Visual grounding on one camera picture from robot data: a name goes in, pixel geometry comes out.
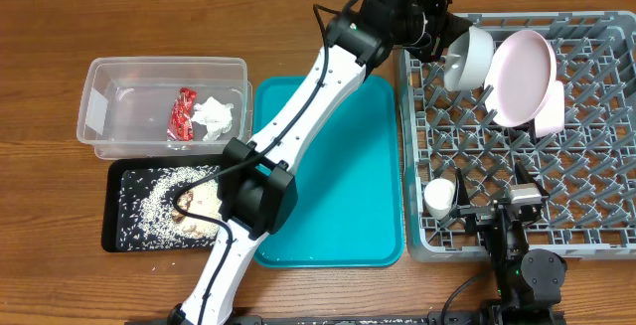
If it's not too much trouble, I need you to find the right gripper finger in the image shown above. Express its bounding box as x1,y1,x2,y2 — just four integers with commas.
452,168,471,209
515,162,550,199

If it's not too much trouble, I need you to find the white cup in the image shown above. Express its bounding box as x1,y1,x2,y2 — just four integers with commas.
423,178,455,220

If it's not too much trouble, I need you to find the grey bowl with food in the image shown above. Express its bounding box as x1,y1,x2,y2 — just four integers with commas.
443,27,495,91

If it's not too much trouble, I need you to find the white tissue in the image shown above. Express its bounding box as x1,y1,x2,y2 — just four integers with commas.
192,96,234,141

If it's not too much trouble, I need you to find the red foil wrapper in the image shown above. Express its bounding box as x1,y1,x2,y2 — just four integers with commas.
167,87,197,141

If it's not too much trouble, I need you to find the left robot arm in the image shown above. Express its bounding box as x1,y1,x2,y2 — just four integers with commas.
167,0,472,324

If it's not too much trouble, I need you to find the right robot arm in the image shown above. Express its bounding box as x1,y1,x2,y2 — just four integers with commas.
439,164,567,325

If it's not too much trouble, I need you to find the grey dishwasher rack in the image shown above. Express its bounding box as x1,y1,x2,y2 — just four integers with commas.
394,11,635,261

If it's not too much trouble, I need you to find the teal serving tray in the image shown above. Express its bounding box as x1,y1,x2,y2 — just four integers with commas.
254,76,404,268

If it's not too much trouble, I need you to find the black plastic bin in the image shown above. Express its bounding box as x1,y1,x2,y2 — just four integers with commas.
101,154,221,252

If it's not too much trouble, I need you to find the spilled rice and food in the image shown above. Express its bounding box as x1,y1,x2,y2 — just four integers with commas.
115,165,219,251

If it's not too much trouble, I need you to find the clear plastic bin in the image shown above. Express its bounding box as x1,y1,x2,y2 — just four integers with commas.
77,56,253,160

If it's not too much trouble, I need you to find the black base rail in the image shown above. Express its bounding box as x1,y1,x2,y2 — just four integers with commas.
124,311,567,325

